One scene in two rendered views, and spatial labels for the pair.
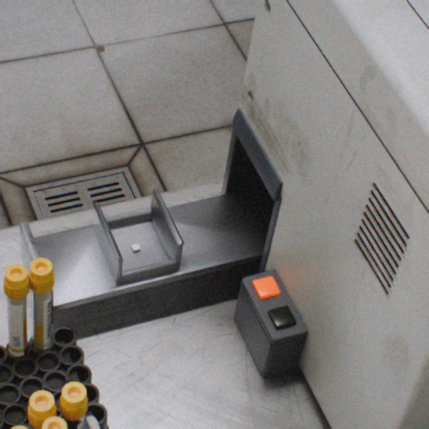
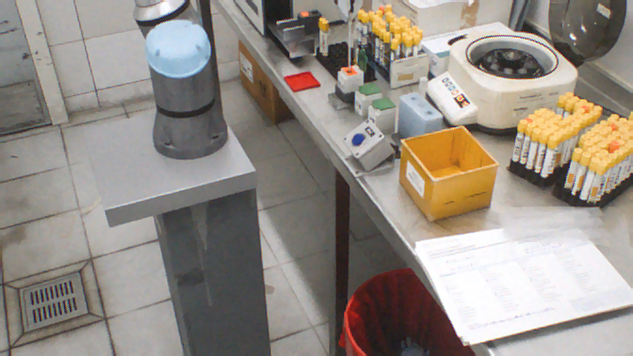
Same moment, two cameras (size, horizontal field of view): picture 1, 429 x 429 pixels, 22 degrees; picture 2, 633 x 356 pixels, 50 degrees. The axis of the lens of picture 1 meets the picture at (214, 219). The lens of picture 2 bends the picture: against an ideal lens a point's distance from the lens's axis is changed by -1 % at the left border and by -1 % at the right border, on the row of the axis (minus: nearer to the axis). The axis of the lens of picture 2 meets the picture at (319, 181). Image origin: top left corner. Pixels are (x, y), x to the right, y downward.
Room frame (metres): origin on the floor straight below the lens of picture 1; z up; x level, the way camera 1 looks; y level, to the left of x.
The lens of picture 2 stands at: (0.29, 1.64, 1.72)
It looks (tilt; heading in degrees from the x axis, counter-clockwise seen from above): 39 degrees down; 277
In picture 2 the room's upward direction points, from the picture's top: 1 degrees counter-clockwise
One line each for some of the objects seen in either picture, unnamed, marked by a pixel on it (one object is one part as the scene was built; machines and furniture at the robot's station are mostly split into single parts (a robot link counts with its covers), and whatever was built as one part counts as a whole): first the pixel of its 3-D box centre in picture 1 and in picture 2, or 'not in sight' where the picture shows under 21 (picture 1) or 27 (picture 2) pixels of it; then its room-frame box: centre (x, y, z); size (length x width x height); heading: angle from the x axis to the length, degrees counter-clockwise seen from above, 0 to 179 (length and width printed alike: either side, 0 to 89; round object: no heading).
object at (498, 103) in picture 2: not in sight; (500, 80); (0.04, 0.28, 0.94); 0.30 x 0.24 x 0.12; 20
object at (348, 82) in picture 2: not in sight; (350, 83); (0.37, 0.29, 0.92); 0.05 x 0.04 x 0.06; 28
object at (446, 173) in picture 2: not in sight; (446, 173); (0.17, 0.61, 0.92); 0.13 x 0.13 x 0.10; 26
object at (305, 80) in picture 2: not in sight; (301, 81); (0.49, 0.22, 0.88); 0.07 x 0.07 x 0.01; 29
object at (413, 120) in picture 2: not in sight; (418, 126); (0.22, 0.46, 0.92); 0.10 x 0.07 x 0.10; 121
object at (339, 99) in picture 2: not in sight; (349, 93); (0.37, 0.29, 0.89); 0.09 x 0.05 x 0.04; 28
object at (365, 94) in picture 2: not in sight; (367, 102); (0.33, 0.35, 0.91); 0.05 x 0.04 x 0.07; 29
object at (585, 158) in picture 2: not in sight; (579, 177); (-0.07, 0.62, 0.94); 0.02 x 0.02 x 0.11
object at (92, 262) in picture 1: (163, 237); (287, 29); (0.55, 0.04, 0.92); 0.21 x 0.07 x 0.05; 119
